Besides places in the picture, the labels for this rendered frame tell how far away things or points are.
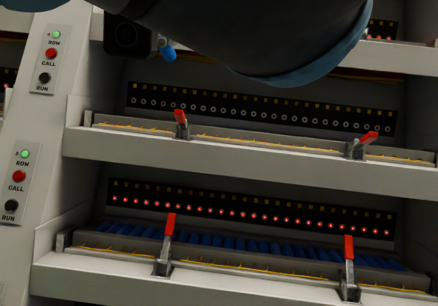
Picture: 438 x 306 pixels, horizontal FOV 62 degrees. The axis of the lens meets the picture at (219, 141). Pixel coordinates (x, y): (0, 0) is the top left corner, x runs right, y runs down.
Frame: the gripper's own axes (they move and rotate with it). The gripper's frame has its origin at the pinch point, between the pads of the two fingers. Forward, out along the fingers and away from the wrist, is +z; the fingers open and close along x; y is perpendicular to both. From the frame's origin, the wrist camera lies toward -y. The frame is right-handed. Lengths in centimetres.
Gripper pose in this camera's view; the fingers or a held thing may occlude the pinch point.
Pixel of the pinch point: (161, 42)
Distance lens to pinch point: 49.9
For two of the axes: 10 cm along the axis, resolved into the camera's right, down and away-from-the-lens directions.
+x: -9.9, -1.2, 0.4
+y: 1.3, -9.5, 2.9
